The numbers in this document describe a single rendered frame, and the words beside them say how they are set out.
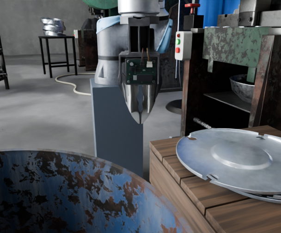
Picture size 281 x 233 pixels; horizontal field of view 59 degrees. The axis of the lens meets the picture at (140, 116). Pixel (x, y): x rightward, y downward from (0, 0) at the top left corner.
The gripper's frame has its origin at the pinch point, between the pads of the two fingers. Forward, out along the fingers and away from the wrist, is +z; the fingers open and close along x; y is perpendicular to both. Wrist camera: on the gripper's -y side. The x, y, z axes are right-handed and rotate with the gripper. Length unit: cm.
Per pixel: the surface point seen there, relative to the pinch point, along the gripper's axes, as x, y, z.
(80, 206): -8.3, 21.7, 5.9
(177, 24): 35, -220, -21
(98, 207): -5.5, 22.9, 5.1
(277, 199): 24.6, 13.5, 10.8
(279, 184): 25.6, 11.6, 9.2
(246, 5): 43, -61, -26
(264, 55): 41, -35, -9
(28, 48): -308, -631, 32
